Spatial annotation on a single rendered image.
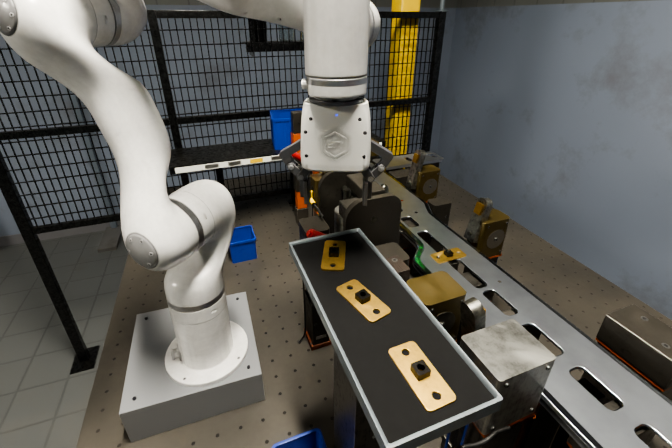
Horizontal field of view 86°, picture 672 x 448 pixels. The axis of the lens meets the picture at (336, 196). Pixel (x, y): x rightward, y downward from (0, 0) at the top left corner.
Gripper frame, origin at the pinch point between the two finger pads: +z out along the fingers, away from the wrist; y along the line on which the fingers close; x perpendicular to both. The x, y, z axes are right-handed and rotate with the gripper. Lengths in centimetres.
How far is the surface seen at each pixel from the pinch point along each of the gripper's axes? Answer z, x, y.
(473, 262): 27.0, 20.3, 31.9
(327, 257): 10.8, -1.7, -1.3
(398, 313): 11.0, -13.6, 9.3
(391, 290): 11.0, -9.0, 8.7
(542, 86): 16, 206, 129
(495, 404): 10.7, -26.3, 18.0
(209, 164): 25, 74, -52
